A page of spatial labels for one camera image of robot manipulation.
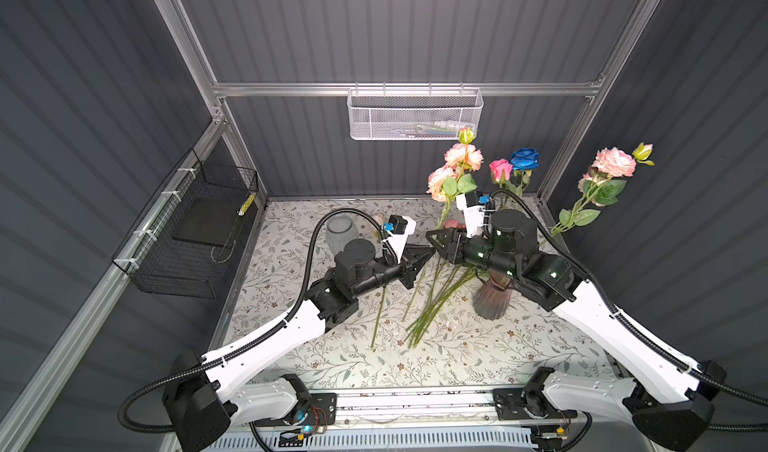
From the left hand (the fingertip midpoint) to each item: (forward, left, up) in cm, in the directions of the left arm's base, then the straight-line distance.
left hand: (436, 249), depth 64 cm
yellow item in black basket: (+22, +48, -6) cm, 53 cm away
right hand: (+2, +1, +2) cm, 3 cm away
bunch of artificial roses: (+10, -8, -32) cm, 35 cm away
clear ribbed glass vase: (+19, +23, -15) cm, 34 cm away
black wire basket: (+9, +60, -6) cm, 61 cm away
